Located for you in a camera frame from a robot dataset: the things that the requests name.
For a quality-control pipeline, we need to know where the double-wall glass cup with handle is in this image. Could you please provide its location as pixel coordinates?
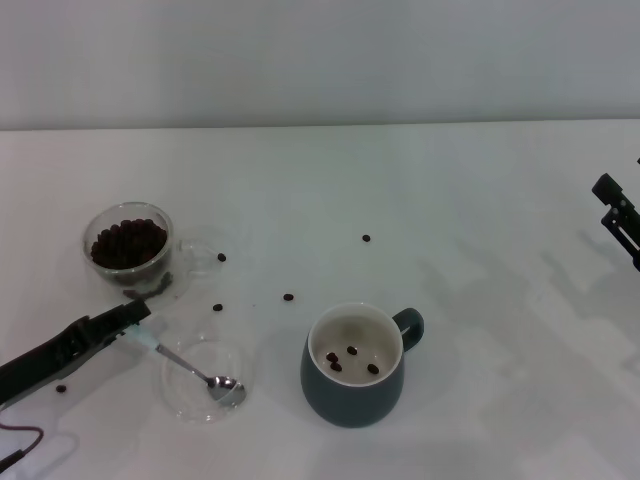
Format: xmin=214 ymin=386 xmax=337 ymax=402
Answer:
xmin=82 ymin=201 xmax=227 ymax=302

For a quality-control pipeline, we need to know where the thin gripper cable with plug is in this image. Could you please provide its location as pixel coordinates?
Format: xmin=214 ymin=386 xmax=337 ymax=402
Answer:
xmin=0 ymin=421 xmax=44 ymax=465

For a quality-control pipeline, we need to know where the dark blue-grey ceramic mug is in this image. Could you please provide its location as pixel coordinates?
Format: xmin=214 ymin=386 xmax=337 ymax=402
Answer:
xmin=299 ymin=301 xmax=427 ymax=429

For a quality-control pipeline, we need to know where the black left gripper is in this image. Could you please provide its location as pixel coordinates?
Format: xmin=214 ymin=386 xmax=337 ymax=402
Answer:
xmin=0 ymin=298 xmax=153 ymax=408

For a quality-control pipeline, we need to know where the metal spoon with blue handle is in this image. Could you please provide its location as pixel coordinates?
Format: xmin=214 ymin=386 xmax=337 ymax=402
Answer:
xmin=127 ymin=329 xmax=248 ymax=404

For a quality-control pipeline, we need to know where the clear glass saucer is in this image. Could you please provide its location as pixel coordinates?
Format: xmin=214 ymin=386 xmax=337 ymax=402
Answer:
xmin=159 ymin=339 xmax=250 ymax=426

